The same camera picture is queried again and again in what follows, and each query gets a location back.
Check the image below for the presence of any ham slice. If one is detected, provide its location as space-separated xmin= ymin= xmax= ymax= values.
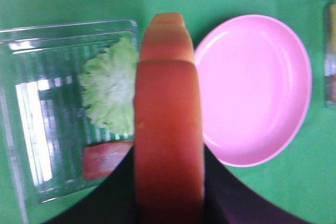
xmin=81 ymin=142 xmax=133 ymax=181

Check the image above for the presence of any clear right plastic container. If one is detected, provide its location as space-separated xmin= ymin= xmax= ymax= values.
xmin=323 ymin=3 xmax=335 ymax=110

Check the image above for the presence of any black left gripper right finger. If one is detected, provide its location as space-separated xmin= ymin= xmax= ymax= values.
xmin=203 ymin=147 xmax=307 ymax=224

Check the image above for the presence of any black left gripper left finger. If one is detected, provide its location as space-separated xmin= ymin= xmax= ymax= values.
xmin=45 ymin=148 xmax=137 ymax=223

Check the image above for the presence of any green lettuce leaf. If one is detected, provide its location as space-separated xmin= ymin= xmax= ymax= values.
xmin=79 ymin=37 xmax=138 ymax=135

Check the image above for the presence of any toast bread slice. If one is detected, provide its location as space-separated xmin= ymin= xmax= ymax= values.
xmin=134 ymin=12 xmax=205 ymax=223

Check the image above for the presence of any clear left plastic container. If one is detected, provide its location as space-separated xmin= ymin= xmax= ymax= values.
xmin=1 ymin=19 xmax=138 ymax=223

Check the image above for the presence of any green tablecloth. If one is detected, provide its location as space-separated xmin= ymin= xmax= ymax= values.
xmin=1 ymin=0 xmax=335 ymax=223

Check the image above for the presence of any pink round plate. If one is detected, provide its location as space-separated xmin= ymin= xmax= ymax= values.
xmin=195 ymin=15 xmax=312 ymax=167

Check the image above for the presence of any clear plastic container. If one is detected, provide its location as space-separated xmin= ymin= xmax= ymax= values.
xmin=1 ymin=19 xmax=138 ymax=223
xmin=323 ymin=3 xmax=335 ymax=110

